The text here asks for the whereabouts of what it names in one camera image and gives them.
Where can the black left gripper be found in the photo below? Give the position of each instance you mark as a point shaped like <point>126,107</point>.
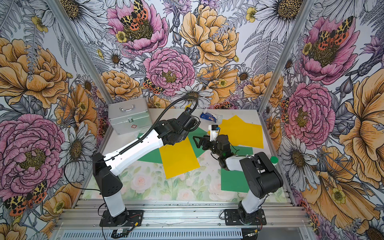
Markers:
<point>171,120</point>

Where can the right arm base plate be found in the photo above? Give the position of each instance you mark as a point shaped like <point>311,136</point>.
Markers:
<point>240,218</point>

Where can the aluminium rail frame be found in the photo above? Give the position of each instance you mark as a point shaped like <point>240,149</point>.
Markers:
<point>178,214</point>

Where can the yellow paper sheet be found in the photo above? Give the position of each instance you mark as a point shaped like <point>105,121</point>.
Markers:
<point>176,163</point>
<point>241,133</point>

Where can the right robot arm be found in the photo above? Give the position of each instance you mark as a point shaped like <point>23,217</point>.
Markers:
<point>260,173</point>

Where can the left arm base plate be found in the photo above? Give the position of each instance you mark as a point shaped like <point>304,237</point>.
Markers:
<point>128,218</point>

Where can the blue white snack packet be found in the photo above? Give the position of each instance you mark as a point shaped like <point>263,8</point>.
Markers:
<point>210,116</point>

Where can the aluminium corner post left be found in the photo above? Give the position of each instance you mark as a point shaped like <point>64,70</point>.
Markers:
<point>76,42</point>

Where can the large green paper sheet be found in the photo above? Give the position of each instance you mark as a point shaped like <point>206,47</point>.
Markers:
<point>235,181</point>

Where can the green cap white bottle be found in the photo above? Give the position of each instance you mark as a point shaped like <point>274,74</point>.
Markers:
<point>274,160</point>

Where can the silver metal case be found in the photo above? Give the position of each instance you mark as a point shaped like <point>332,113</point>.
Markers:
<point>129,116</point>

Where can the aluminium corner post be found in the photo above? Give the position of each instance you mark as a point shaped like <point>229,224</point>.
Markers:
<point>76,42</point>
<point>291,41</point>

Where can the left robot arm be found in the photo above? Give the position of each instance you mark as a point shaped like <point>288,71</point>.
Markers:
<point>106,169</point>

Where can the aluminium corner post right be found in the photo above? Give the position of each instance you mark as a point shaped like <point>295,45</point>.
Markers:
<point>291,41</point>

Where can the yellow paper sheet top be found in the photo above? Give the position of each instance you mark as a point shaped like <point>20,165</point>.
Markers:
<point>241,133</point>

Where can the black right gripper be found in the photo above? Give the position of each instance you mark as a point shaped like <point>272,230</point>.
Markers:
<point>206,139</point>

